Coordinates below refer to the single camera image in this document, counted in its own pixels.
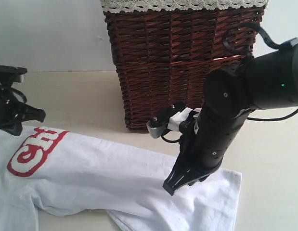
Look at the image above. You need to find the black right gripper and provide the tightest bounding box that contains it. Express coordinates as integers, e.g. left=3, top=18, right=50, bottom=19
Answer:
left=163, top=116, right=223, bottom=196

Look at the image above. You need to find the white lace crochet cloth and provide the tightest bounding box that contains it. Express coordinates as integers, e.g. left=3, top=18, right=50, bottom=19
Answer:
left=100, top=0, right=268, bottom=13

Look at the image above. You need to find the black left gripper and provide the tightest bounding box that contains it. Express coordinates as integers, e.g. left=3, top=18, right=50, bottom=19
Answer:
left=0, top=74, right=46, bottom=135

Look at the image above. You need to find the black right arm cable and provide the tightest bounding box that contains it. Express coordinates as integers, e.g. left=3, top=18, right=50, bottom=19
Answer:
left=160, top=23, right=298, bottom=142

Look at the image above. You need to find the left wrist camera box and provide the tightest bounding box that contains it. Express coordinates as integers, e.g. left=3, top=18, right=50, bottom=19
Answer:
left=0, top=65, right=27, bottom=85

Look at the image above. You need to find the dark brown wicker basket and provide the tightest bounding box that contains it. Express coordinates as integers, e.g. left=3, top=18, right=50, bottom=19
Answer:
left=104, top=7, right=265, bottom=130

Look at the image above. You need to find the white t-shirt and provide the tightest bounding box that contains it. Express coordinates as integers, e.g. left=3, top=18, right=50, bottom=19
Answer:
left=0, top=126, right=242, bottom=231

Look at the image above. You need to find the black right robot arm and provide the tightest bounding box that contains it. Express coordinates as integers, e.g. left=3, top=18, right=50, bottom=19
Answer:
left=163, top=39, right=298, bottom=195

